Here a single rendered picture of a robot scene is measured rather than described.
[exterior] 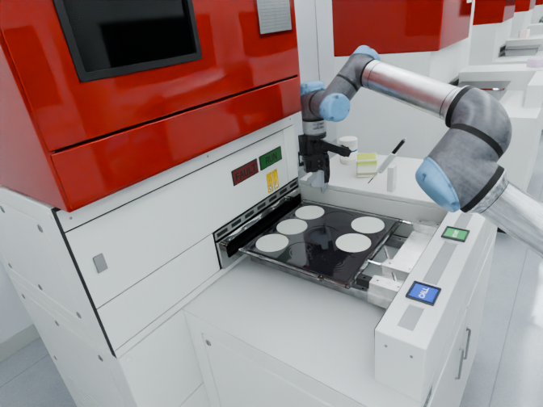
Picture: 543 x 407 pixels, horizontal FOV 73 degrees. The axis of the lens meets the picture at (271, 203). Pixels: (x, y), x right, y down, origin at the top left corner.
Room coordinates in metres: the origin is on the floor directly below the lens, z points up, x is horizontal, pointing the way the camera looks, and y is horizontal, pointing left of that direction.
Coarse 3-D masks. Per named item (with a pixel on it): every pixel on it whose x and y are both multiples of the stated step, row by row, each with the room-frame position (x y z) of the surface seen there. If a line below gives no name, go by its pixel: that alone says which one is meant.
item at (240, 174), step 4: (248, 164) 1.08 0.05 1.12; (252, 164) 1.09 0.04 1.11; (256, 164) 1.10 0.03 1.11; (240, 168) 1.05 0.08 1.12; (244, 168) 1.06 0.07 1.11; (248, 168) 1.07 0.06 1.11; (252, 168) 1.09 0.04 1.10; (256, 168) 1.10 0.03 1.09; (236, 172) 1.03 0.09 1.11; (240, 172) 1.05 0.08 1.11; (244, 172) 1.06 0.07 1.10; (248, 172) 1.07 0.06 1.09; (252, 172) 1.09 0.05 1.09; (256, 172) 1.10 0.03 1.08; (236, 176) 1.03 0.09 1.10; (240, 176) 1.04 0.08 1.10; (244, 176) 1.06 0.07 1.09; (248, 176) 1.07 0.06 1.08; (236, 180) 1.03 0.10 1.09; (240, 180) 1.04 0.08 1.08
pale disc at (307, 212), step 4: (300, 208) 1.16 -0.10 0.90; (304, 208) 1.16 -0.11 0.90; (308, 208) 1.16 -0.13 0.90; (312, 208) 1.15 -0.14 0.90; (316, 208) 1.15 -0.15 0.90; (320, 208) 1.14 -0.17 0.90; (296, 212) 1.14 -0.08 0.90; (300, 212) 1.13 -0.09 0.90; (304, 212) 1.13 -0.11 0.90; (308, 212) 1.13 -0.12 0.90; (312, 212) 1.12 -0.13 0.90; (316, 212) 1.12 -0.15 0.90; (320, 212) 1.11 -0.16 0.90; (300, 216) 1.10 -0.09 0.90; (304, 216) 1.10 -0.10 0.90; (308, 216) 1.10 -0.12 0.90; (312, 216) 1.09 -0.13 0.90; (316, 216) 1.09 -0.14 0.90
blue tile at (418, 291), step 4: (416, 284) 0.62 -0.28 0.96; (420, 284) 0.62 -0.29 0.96; (416, 288) 0.60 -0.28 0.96; (420, 288) 0.60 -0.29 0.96; (424, 288) 0.60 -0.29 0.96; (428, 288) 0.60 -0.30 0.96; (432, 288) 0.60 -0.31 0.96; (412, 292) 0.59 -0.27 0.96; (416, 292) 0.59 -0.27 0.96; (420, 292) 0.59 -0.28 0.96; (424, 292) 0.59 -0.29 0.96; (428, 292) 0.59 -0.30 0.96; (432, 292) 0.59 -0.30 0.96; (436, 292) 0.58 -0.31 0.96; (416, 296) 0.58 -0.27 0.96; (420, 296) 0.58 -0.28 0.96; (424, 296) 0.58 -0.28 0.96; (428, 296) 0.58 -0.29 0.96; (432, 296) 0.57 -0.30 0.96; (428, 300) 0.56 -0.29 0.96; (432, 300) 0.56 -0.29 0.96
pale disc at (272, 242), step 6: (270, 234) 1.01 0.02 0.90; (276, 234) 1.01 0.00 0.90; (258, 240) 0.99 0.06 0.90; (264, 240) 0.98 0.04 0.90; (270, 240) 0.98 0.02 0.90; (276, 240) 0.97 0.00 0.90; (282, 240) 0.97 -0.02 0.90; (258, 246) 0.95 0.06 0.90; (264, 246) 0.95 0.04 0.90; (270, 246) 0.94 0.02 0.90; (276, 246) 0.94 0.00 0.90; (282, 246) 0.93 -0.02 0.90
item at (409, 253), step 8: (416, 232) 0.95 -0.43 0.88; (408, 240) 0.91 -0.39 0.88; (416, 240) 0.91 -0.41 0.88; (424, 240) 0.90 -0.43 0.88; (408, 248) 0.87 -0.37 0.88; (416, 248) 0.87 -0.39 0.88; (424, 248) 0.86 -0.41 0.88; (400, 256) 0.84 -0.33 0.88; (408, 256) 0.83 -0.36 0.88; (416, 256) 0.83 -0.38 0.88; (400, 280) 0.74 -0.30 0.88; (368, 296) 0.70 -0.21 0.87; (376, 296) 0.69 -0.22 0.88; (384, 296) 0.69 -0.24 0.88; (376, 304) 0.69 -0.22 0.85; (384, 304) 0.68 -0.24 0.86
